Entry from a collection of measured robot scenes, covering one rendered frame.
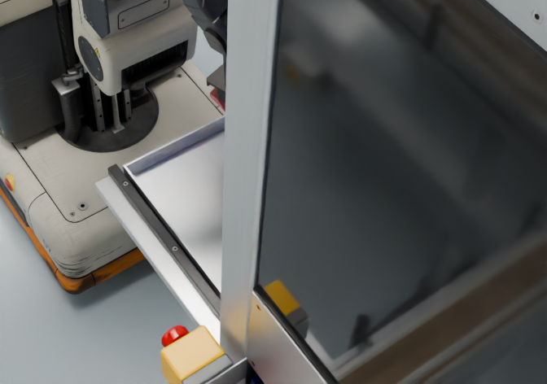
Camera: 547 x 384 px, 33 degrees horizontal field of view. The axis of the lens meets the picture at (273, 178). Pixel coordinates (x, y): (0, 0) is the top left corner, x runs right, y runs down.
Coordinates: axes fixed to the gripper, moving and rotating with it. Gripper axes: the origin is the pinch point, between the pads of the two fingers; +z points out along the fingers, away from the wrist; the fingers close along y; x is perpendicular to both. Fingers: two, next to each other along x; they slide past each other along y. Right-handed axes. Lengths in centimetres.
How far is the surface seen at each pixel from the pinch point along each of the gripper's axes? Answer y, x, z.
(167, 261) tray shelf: 4.0, -24.3, 10.0
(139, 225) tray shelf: -4.1, -22.2, 9.6
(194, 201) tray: -0.4, -12.7, 9.8
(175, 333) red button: 19.4, -37.5, -3.0
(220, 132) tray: -7.1, 1.5, 9.7
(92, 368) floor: -32, -24, 96
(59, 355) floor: -41, -27, 96
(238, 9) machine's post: 28, -32, -63
